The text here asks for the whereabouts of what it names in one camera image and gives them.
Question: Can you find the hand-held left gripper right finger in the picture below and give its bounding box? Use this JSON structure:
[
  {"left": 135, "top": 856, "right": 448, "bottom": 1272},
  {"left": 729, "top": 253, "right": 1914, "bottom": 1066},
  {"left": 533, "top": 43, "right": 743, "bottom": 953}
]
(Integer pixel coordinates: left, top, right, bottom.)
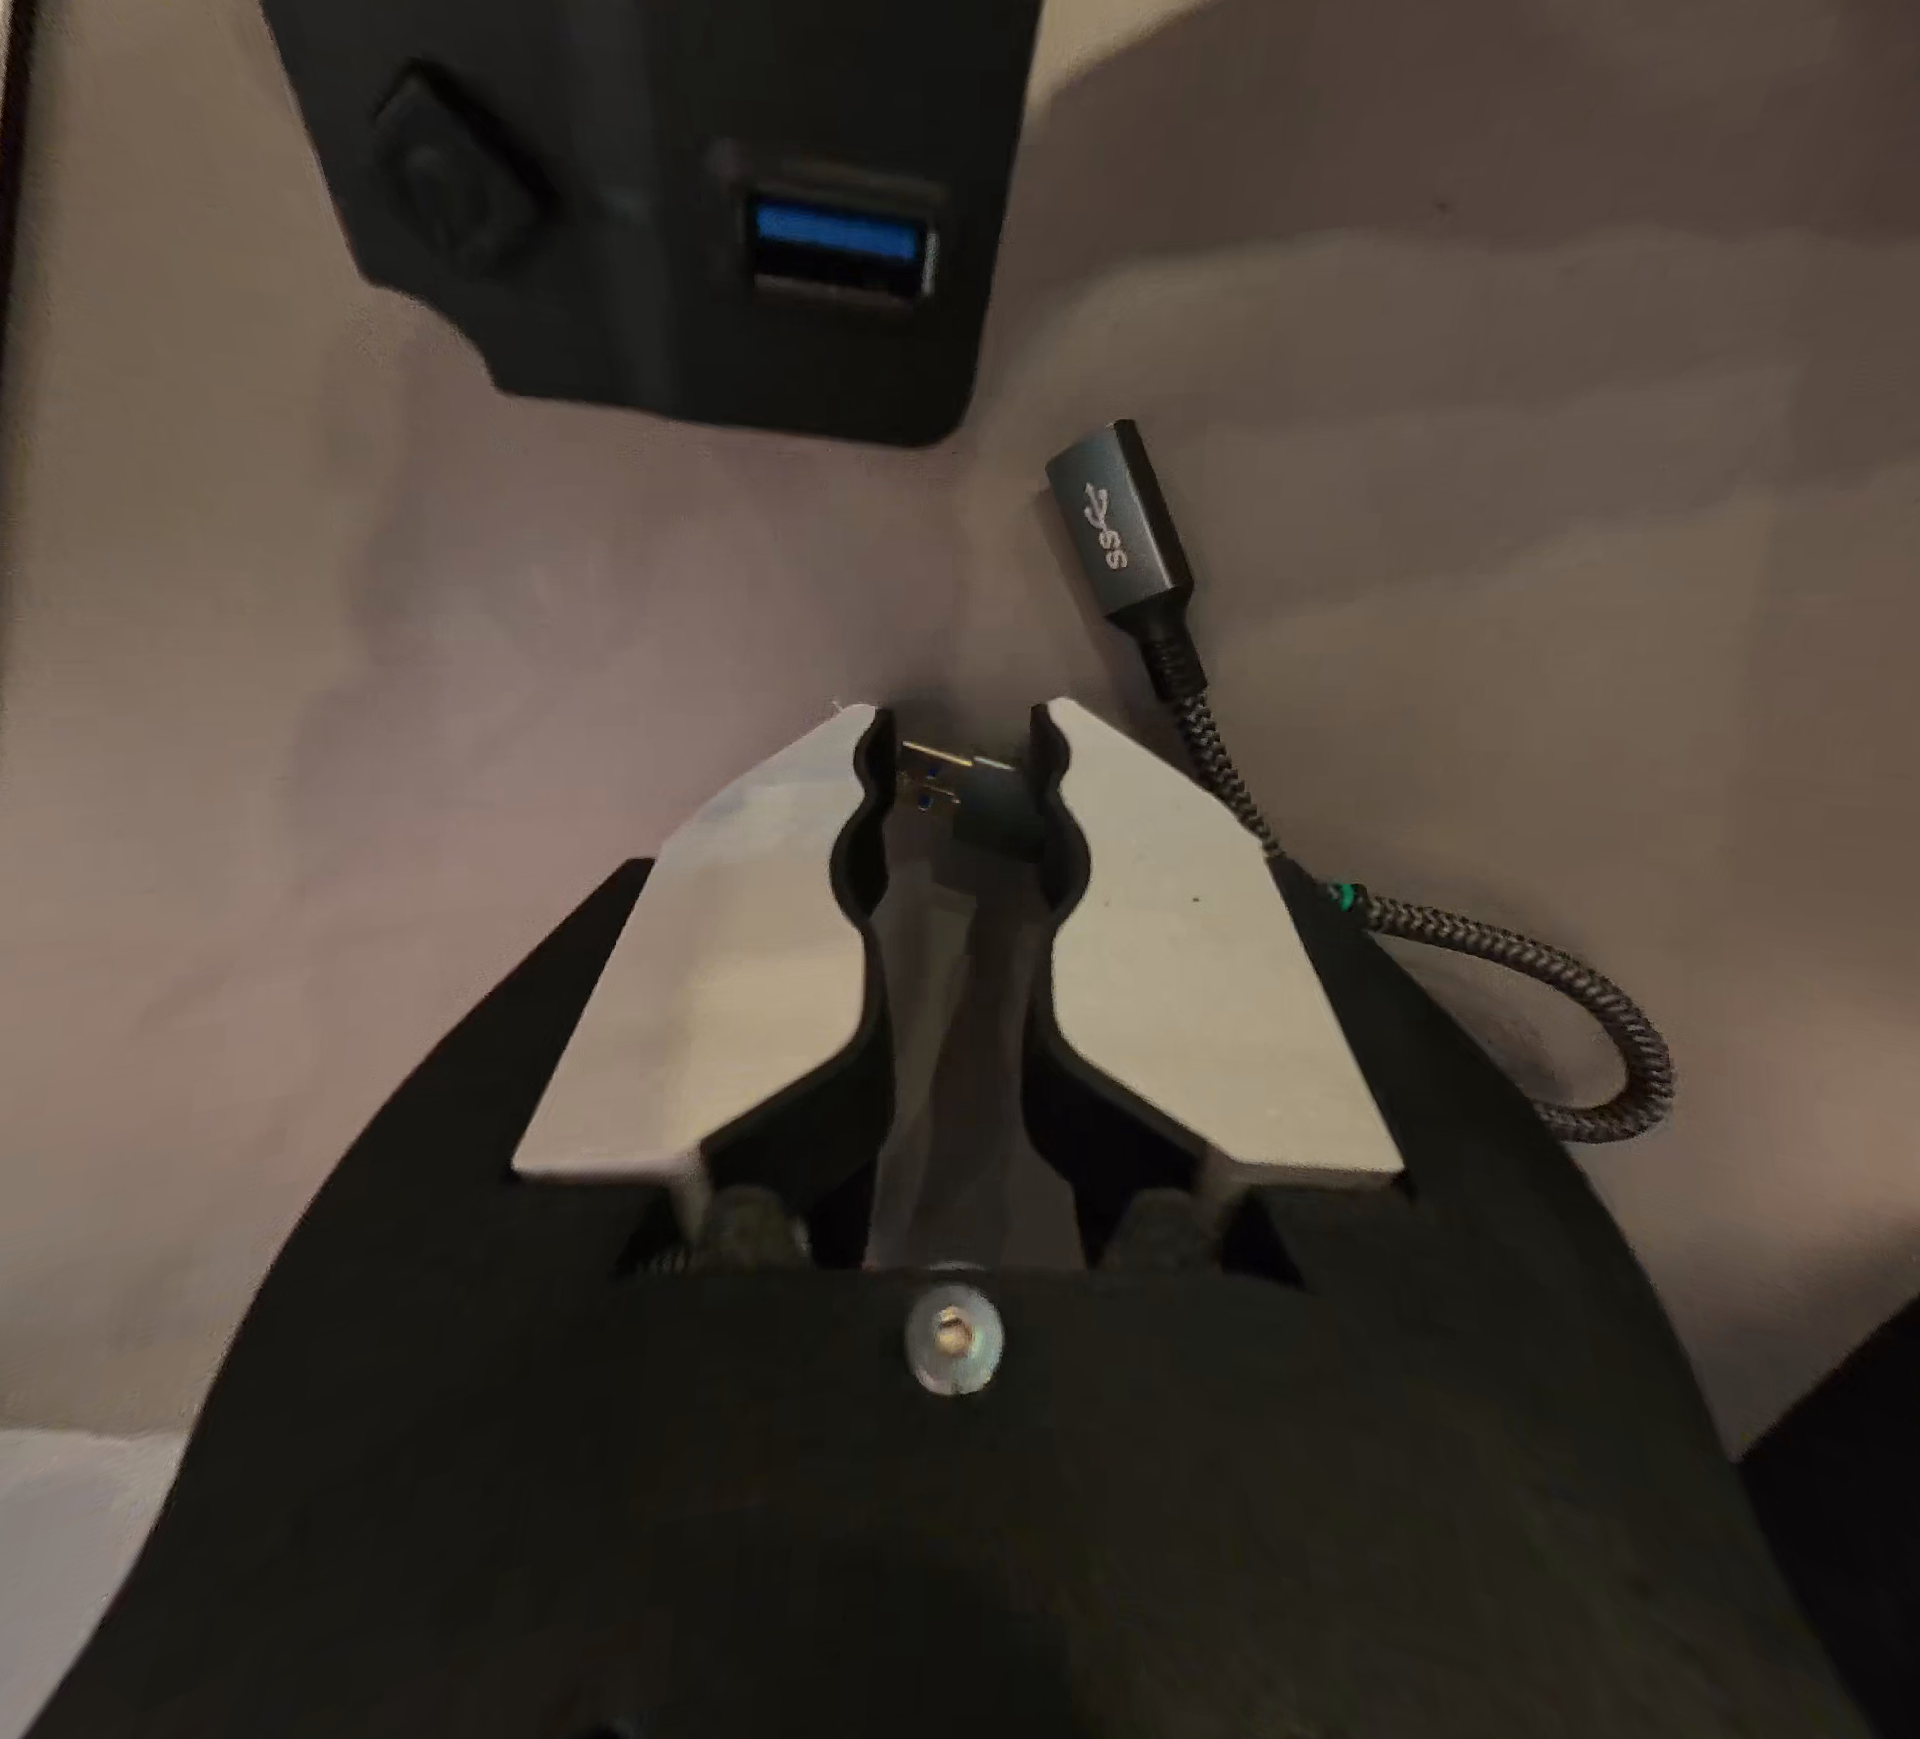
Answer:
[{"left": 1024, "top": 694, "right": 1409, "bottom": 1272}]

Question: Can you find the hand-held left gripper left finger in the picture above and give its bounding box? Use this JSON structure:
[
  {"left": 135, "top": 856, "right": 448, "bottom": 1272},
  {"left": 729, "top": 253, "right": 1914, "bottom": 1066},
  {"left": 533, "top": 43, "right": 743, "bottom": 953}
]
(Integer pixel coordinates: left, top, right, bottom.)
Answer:
[{"left": 512, "top": 701, "right": 904, "bottom": 1272}]

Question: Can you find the grey braided usb cable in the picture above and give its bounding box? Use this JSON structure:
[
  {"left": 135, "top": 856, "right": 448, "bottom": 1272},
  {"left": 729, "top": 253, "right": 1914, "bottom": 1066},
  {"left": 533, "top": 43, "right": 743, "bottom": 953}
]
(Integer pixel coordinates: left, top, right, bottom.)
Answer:
[{"left": 899, "top": 417, "right": 1680, "bottom": 1146}]

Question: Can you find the black multi-port usb hub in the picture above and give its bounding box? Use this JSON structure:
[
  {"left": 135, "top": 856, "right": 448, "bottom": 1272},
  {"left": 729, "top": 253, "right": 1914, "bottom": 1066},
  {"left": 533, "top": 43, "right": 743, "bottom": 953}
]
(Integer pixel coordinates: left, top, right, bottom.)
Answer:
[{"left": 199, "top": 0, "right": 1078, "bottom": 447}]

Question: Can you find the dark cloth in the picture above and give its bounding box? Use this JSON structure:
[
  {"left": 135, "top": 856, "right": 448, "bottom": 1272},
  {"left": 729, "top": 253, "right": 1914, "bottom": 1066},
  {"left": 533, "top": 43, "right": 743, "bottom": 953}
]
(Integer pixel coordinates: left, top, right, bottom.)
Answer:
[{"left": 1736, "top": 1310, "right": 1920, "bottom": 1739}]

